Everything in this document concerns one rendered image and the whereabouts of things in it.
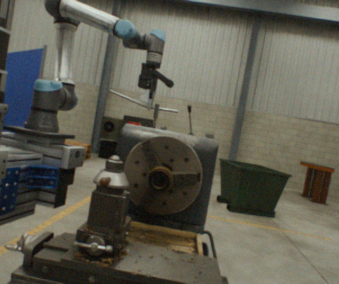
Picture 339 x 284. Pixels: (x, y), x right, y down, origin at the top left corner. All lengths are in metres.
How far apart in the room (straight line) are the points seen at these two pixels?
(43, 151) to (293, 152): 10.65
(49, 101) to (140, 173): 0.52
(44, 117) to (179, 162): 0.62
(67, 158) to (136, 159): 0.30
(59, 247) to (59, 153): 0.71
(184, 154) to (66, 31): 0.84
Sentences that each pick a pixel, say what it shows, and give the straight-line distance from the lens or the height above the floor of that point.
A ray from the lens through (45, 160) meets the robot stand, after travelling 1.45.
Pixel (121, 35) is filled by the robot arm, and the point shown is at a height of 1.61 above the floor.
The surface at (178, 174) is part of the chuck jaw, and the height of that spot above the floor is 1.10.
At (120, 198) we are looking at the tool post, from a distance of 0.69.
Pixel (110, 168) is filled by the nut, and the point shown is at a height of 1.16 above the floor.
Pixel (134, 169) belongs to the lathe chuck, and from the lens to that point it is 1.27.
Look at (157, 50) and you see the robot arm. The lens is 1.50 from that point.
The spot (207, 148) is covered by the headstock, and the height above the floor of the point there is 1.21.
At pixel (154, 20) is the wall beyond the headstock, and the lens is 12.04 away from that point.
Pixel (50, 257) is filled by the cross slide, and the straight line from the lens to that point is 0.73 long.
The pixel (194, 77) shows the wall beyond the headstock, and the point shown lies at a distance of 11.42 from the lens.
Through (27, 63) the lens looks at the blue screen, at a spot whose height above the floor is 2.05.
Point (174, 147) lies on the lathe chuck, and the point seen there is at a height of 1.20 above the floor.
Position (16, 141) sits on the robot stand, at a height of 1.10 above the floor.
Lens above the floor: 1.26
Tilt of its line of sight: 3 degrees down
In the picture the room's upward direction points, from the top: 10 degrees clockwise
